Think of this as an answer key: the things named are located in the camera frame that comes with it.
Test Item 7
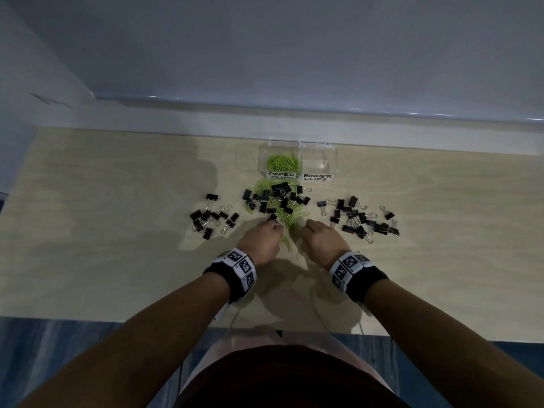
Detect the clear plastic box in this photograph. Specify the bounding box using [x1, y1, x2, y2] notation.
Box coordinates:
[259, 140, 303, 182]
[299, 143, 340, 182]

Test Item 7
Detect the pile of green paper clips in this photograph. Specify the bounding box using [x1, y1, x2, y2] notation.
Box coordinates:
[243, 177, 312, 254]

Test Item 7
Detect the person's right forearm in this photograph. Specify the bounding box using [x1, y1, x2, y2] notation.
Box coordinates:
[363, 278, 544, 408]

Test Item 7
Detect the black wristband with marker tags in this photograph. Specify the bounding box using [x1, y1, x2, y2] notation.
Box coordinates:
[329, 250, 390, 305]
[203, 248, 259, 305]

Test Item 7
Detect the person's right hand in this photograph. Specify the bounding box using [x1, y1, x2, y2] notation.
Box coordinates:
[299, 219, 352, 271]

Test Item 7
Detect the person's left hand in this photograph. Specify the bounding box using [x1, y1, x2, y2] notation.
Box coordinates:
[236, 219, 282, 268]

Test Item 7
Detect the person's pink and maroon clothing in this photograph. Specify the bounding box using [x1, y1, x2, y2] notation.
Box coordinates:
[178, 326, 411, 408]

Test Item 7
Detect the heap of boxed green paper clips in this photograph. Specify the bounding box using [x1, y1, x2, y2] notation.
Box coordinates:
[267, 154, 302, 174]

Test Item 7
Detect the person's left forearm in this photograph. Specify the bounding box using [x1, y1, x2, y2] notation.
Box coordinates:
[17, 272, 233, 408]

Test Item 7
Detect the pile of black binder clips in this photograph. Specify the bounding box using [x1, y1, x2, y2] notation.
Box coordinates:
[190, 193, 241, 241]
[316, 195, 400, 240]
[242, 182, 311, 216]

